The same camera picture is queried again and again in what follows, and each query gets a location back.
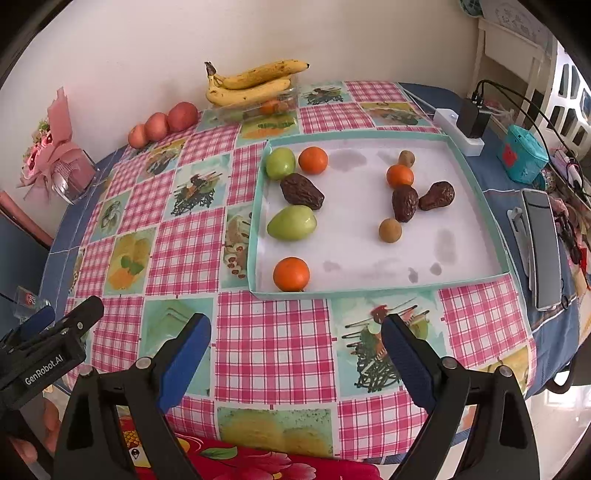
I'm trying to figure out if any tangerine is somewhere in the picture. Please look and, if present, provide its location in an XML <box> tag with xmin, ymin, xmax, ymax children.
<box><xmin>386</xmin><ymin>164</ymin><xmax>415</xmax><ymax>189</ymax></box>
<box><xmin>259</xmin><ymin>99</ymin><xmax>283</xmax><ymax>116</ymax></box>
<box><xmin>298</xmin><ymin>146</ymin><xmax>329</xmax><ymax>175</ymax></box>
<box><xmin>273</xmin><ymin>257</ymin><xmax>311</xmax><ymax>292</ymax></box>

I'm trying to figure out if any person's left hand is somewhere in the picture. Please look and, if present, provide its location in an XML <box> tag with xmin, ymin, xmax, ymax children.
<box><xmin>19</xmin><ymin>363</ymin><xmax>90</xmax><ymax>455</ymax></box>

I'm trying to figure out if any checkered fruit-print tablecloth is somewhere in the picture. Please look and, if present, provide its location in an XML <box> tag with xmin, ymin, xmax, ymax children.
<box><xmin>43</xmin><ymin>81</ymin><xmax>535</xmax><ymax>460</ymax></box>

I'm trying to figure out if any left pale apple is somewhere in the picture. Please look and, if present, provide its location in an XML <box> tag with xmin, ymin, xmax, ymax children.
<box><xmin>127</xmin><ymin>123</ymin><xmax>148</xmax><ymax>150</ymax></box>

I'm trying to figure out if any middle red apple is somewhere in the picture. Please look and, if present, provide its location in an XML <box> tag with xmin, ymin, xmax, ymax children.
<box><xmin>145</xmin><ymin>112</ymin><xmax>169</xmax><ymax>142</ymax></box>

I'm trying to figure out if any red apple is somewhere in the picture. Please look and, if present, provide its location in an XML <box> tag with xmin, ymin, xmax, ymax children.
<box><xmin>167</xmin><ymin>102</ymin><xmax>199</xmax><ymax>132</ymax></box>
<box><xmin>145</xmin><ymin>112</ymin><xmax>169</xmax><ymax>142</ymax></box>

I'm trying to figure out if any grey metal clip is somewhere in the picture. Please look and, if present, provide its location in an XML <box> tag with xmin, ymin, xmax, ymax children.
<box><xmin>507</xmin><ymin>207</ymin><xmax>533</xmax><ymax>291</ymax></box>

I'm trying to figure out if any grey remote control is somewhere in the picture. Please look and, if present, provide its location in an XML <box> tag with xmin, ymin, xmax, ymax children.
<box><xmin>522</xmin><ymin>189</ymin><xmax>562</xmax><ymax>311</ymax></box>

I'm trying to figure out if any right red apple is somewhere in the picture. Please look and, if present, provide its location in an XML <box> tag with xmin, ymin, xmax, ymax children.
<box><xmin>167</xmin><ymin>102</ymin><xmax>199</xmax><ymax>132</ymax></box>

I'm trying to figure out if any teal white cardboard tray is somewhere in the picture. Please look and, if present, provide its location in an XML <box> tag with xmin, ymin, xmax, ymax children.
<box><xmin>247</xmin><ymin>130</ymin><xmax>511</xmax><ymax>300</ymax></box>

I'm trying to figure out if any lower yellow banana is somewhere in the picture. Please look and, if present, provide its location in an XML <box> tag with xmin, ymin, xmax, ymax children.
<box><xmin>205</xmin><ymin>77</ymin><xmax>291</xmax><ymax>107</ymax></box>

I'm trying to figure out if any yellow banana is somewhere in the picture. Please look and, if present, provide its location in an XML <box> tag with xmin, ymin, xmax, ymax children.
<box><xmin>205</xmin><ymin>77</ymin><xmax>291</xmax><ymax>107</ymax></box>
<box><xmin>204</xmin><ymin>59</ymin><xmax>310</xmax><ymax>90</ymax></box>

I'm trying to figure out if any teal patterned box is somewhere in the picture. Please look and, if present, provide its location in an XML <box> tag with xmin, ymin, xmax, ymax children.
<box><xmin>497</xmin><ymin>125</ymin><xmax>549</xmax><ymax>184</ymax></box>

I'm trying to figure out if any tangerine in plastic container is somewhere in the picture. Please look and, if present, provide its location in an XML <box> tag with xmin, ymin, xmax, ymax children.
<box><xmin>259</xmin><ymin>99</ymin><xmax>283</xmax><ymax>116</ymax></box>

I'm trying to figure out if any clear plastic fruit container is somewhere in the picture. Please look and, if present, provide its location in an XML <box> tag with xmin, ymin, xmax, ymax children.
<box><xmin>211</xmin><ymin>85</ymin><xmax>298</xmax><ymax>124</ymax></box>

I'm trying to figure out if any upper yellow banana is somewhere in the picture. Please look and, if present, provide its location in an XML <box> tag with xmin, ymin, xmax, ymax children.
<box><xmin>204</xmin><ymin>59</ymin><xmax>310</xmax><ymax>90</ymax></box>

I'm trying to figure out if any black power adapter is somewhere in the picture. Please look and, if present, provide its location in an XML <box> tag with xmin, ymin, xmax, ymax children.
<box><xmin>457</xmin><ymin>99</ymin><xmax>492</xmax><ymax>139</ymax></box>

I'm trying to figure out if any white power strip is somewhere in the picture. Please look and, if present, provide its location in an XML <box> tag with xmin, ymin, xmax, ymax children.
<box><xmin>433</xmin><ymin>108</ymin><xmax>485</xmax><ymax>157</ymax></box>

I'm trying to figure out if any white shelf unit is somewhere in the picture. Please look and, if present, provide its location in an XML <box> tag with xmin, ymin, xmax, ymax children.
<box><xmin>469</xmin><ymin>17</ymin><xmax>557</xmax><ymax>106</ymax></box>

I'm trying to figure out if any black cable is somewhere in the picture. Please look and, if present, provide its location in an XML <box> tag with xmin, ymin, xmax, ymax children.
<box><xmin>473</xmin><ymin>79</ymin><xmax>591</xmax><ymax>204</ymax></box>

